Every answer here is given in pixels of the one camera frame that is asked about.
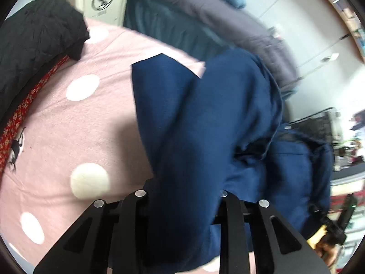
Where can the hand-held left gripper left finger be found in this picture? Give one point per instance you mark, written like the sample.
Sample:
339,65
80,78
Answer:
132,222

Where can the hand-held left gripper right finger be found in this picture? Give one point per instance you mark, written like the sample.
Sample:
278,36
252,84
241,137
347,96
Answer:
233,222

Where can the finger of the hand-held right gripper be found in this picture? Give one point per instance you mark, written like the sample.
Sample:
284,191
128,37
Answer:
335,231

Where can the navy blue jacket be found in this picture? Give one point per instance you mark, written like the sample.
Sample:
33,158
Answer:
205,137

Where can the person's right hand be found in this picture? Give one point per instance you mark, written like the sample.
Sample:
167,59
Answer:
328,252

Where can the pink polka-dot blanket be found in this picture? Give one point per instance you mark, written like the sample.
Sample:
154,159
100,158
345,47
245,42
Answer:
85,125

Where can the red floral cloth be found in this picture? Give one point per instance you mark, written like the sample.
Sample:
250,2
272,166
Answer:
25,102

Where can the black fluffy garment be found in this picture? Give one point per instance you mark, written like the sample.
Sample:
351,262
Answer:
37,40

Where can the grey and teal clothing pile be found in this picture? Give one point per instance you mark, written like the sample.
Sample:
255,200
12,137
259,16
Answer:
205,14

